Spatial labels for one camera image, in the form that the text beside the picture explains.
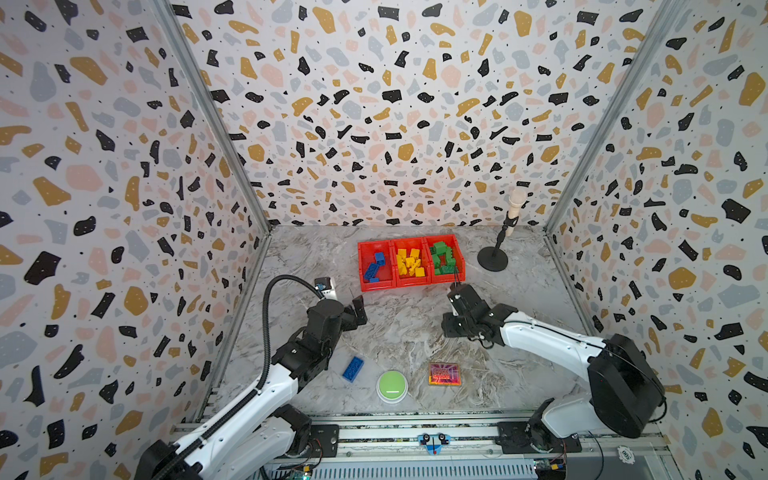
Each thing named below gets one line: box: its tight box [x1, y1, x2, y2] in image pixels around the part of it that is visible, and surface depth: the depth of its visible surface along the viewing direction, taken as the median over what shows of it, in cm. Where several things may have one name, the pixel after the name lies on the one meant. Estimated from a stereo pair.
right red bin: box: [425, 234, 466, 284], surface depth 108 cm
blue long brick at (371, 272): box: [364, 263, 380, 283], surface depth 108 cm
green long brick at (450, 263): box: [442, 251, 456, 274], surface depth 109 cm
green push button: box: [376, 370, 409, 404], surface depth 83 cm
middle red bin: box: [392, 237, 432, 287], surface depth 106 cm
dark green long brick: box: [432, 252, 442, 275], surface depth 111 cm
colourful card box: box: [428, 362, 462, 386], surface depth 85 cm
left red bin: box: [357, 240, 397, 292], surface depth 105 cm
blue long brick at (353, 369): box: [342, 356, 364, 383], surface depth 86 cm
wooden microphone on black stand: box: [477, 187, 527, 272], surface depth 112 cm
